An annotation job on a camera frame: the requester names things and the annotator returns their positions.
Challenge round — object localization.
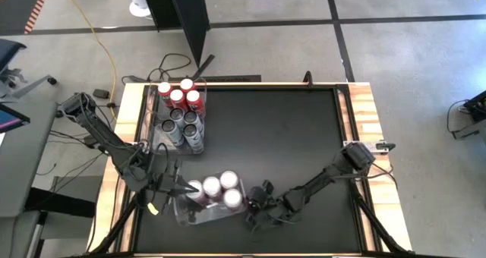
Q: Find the black desk base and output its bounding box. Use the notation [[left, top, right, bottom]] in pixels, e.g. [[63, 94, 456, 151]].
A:
[[24, 187, 96, 219]]

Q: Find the black partition panel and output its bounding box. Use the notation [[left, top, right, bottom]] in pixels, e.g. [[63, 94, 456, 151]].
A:
[[139, 0, 216, 80]]

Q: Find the grey stand leg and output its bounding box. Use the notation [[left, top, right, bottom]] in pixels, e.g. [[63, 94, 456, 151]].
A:
[[453, 118, 486, 140]]

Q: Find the clear plastic bin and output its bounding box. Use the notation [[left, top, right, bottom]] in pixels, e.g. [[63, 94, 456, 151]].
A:
[[150, 77, 209, 117], [150, 108, 207, 156], [172, 169, 248, 227]]

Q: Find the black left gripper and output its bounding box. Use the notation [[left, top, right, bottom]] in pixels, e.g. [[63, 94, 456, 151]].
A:
[[146, 159, 203, 219]]

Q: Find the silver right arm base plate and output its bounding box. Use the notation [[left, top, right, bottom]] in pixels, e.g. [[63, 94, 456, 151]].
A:
[[342, 139, 396, 155]]

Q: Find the red Fanta can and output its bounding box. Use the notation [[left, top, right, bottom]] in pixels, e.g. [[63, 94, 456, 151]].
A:
[[157, 80, 175, 108], [178, 77, 197, 96], [185, 90, 207, 118], [169, 88, 189, 113]]

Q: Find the monitor with blue screen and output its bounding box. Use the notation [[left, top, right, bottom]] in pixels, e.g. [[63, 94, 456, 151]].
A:
[[0, 102, 31, 134]]

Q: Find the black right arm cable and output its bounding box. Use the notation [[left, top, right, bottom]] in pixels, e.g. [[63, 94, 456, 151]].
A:
[[341, 162, 399, 190]]

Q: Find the dark blue office chair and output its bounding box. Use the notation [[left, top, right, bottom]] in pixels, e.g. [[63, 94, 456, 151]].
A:
[[0, 37, 58, 99]]

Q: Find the black aluminium table frame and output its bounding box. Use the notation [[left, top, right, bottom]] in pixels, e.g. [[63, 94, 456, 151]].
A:
[[86, 71, 413, 258]]

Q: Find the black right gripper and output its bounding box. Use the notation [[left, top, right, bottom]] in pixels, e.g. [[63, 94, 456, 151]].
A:
[[245, 180, 295, 231]]

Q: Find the black diagonal frame strut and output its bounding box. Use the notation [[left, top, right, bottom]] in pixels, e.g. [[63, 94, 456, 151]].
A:
[[90, 195, 147, 254], [347, 174, 406, 254]]

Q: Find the black floor cable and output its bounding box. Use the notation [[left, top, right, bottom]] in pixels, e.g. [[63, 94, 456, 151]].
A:
[[121, 52, 192, 85]]

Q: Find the white cylindrical stand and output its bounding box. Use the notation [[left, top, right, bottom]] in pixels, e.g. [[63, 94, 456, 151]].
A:
[[124, 0, 153, 19]]

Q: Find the black mat with orange edge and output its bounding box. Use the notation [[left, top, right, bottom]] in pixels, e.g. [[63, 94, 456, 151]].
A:
[[0, 0, 52, 35]]

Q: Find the black equipment box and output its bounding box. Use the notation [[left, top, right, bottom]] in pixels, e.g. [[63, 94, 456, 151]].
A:
[[460, 90, 486, 123]]

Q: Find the grey desk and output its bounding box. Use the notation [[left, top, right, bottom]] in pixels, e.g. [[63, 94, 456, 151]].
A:
[[0, 98, 60, 218]]

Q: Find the long black power strip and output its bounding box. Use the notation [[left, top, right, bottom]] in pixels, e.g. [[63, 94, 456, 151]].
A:
[[168, 74, 263, 83]]

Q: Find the white red Spindrift can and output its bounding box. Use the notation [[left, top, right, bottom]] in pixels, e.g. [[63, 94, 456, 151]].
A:
[[219, 170, 240, 193], [202, 175, 222, 202], [187, 179, 209, 206], [222, 188, 244, 212]]

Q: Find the yellow cable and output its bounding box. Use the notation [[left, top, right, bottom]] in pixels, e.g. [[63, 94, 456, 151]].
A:
[[58, 0, 118, 121]]

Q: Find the black power brick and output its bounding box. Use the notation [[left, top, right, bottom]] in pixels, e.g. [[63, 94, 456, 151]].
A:
[[82, 134, 100, 148]]

